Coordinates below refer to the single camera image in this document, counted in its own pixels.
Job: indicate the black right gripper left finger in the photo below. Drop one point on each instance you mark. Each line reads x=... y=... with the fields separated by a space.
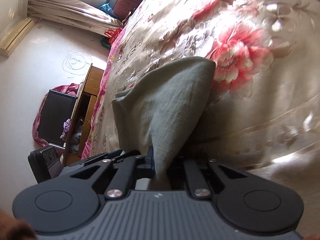
x=131 y=169

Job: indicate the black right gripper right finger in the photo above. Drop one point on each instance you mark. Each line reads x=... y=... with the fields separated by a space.
x=195 y=181

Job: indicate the beige curtain left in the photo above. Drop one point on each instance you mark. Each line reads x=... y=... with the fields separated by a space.
x=75 y=13

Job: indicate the black monitor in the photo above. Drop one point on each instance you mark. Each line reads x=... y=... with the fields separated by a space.
x=57 y=109

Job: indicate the wooden bedside desk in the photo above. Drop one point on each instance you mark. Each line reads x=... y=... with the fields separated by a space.
x=83 y=111

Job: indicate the floral satin bedspread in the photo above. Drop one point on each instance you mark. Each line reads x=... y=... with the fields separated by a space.
x=235 y=79

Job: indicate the blue plastic bag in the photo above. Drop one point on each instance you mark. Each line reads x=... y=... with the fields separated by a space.
x=107 y=9

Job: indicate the grey-green pants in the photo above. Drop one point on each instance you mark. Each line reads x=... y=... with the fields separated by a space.
x=162 y=109

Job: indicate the red gift bag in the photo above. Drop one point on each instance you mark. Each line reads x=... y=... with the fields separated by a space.
x=112 y=35

